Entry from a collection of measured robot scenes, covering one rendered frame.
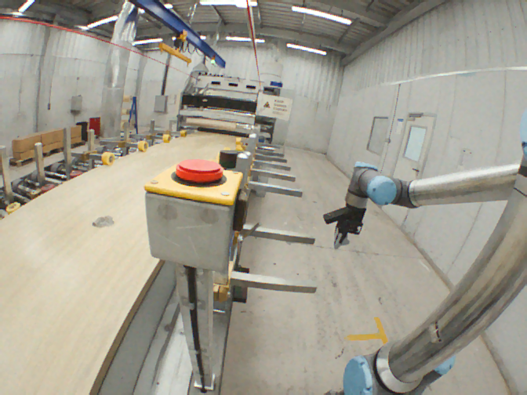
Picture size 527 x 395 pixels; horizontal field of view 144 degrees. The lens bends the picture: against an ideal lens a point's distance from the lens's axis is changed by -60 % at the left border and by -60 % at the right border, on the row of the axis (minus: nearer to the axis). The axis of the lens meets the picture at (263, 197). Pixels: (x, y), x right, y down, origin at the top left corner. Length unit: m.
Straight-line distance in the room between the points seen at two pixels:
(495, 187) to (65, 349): 0.90
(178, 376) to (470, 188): 0.90
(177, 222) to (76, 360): 0.37
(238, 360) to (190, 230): 1.27
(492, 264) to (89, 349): 0.65
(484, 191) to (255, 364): 1.34
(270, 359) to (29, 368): 1.25
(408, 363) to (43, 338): 0.70
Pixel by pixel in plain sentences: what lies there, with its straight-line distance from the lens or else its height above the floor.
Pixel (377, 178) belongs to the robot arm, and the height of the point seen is 1.18.
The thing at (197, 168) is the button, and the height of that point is 1.23.
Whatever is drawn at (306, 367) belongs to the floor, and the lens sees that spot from 1.47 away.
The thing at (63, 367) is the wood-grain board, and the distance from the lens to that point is 0.47.
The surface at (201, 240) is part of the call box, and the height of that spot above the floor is 1.18.
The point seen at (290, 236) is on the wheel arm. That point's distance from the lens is 0.84.
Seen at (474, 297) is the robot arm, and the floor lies 1.14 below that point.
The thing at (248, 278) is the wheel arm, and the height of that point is 0.84.
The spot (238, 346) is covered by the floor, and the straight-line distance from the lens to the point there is 1.44.
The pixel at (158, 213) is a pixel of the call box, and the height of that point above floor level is 1.20.
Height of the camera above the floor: 1.28
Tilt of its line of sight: 22 degrees down
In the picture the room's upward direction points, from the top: 11 degrees clockwise
